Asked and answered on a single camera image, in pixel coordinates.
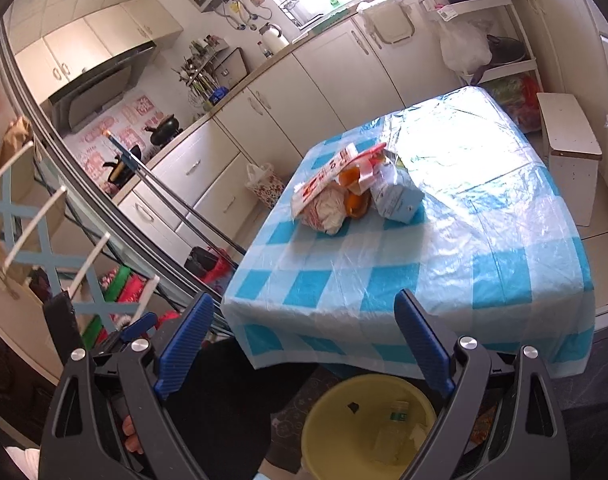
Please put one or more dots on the white base cabinets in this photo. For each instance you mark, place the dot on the white base cabinets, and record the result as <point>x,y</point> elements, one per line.
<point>334,75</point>

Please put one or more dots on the white thermos jug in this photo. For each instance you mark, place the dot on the white thermos jug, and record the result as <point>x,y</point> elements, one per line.
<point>272,40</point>

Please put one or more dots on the white hanging waste bin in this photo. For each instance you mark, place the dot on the white hanging waste bin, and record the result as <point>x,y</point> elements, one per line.
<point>386,20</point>

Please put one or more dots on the brown paper bag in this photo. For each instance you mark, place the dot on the brown paper bag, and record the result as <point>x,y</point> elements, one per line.
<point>16,140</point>

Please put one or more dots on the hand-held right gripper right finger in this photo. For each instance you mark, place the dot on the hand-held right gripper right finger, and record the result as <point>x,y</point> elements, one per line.
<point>424,347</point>

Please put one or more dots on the metal broom pole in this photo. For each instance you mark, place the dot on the metal broom pole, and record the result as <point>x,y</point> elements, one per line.
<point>183,215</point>

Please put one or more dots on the small bottle red cap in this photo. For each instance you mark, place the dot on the small bottle red cap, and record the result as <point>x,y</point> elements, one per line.
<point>265,51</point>

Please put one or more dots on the printed drink carton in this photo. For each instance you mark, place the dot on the printed drink carton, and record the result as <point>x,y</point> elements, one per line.
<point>396,195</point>

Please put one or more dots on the floral bag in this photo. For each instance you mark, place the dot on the floral bag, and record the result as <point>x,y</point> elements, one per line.
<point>269,187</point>

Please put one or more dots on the white plastic bag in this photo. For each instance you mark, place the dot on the white plastic bag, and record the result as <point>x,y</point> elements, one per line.
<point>464,50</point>

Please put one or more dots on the black range hood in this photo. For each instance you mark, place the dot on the black range hood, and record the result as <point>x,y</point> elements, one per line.
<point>93,90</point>

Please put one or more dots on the black wok with lid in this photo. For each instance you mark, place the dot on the black wok with lid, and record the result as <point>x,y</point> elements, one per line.
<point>506,52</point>

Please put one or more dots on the white tissue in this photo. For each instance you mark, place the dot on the white tissue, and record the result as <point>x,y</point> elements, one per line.
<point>329,212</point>

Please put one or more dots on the white rack cart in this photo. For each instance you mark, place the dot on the white rack cart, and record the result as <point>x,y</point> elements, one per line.
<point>519,25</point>

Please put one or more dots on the large orange peel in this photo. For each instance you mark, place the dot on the large orange peel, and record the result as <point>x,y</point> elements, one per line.
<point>358,205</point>

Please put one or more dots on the wall utensil rack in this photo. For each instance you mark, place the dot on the wall utensil rack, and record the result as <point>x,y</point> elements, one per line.
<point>198,70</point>

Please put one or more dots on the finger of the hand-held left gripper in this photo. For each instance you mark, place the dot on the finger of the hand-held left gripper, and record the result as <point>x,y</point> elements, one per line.
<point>63,325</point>
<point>139,326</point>

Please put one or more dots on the grey sliding door frame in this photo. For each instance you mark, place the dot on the grey sliding door frame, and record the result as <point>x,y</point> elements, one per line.
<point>48,145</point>

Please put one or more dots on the white drawer cabinet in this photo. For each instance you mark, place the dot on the white drawer cabinet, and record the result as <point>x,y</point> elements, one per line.
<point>559,20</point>

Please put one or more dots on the dark patterned floor mat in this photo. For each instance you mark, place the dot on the dark patterned floor mat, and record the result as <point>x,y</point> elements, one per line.
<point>289,410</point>

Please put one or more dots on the black frying pan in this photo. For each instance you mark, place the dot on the black frying pan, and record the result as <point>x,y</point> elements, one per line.
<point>121,167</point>

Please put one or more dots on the black round pot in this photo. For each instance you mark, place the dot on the black round pot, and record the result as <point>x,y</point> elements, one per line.
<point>164,129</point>

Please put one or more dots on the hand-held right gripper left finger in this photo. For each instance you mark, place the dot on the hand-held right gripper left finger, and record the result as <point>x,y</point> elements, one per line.
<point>183,345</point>

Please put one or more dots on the red and green bag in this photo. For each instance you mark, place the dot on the red and green bag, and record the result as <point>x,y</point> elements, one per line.
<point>524,102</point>

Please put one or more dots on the white wall cabinets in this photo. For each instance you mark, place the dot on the white wall cabinets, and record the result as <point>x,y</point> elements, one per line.
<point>108,30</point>

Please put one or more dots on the clear plastic bottle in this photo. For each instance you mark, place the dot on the clear plastic bottle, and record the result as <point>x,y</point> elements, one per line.
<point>391,440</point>

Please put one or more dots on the yellow plastic bin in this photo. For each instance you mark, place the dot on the yellow plastic bin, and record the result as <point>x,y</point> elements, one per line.
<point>334,425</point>

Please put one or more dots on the blue checked tablecloth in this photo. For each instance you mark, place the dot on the blue checked tablecloth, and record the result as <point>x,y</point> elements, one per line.
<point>434,240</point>

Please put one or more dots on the person's left hand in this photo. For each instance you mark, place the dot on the person's left hand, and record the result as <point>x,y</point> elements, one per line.
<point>131,435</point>

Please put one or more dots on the red white plastic wrapper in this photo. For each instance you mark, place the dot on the red white plastic wrapper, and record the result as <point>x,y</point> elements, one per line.
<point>329,170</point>

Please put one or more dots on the red green packaged goods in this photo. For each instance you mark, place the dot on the red green packaged goods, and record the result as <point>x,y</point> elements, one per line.
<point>118,290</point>

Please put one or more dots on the white stool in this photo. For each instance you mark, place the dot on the white stool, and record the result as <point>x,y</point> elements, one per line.
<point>569,130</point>

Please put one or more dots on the blue and white shelf rack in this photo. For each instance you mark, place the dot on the blue and white shelf rack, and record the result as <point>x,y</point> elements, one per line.
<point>28,240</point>

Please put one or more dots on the blue box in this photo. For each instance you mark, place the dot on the blue box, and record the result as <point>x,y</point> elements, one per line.
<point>218,96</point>

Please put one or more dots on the pink patterned wall sticker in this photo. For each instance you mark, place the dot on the pink patterned wall sticker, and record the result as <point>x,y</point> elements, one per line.
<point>133,115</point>

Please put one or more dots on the dark tray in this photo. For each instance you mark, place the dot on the dark tray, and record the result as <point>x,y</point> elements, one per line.
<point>233,64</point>

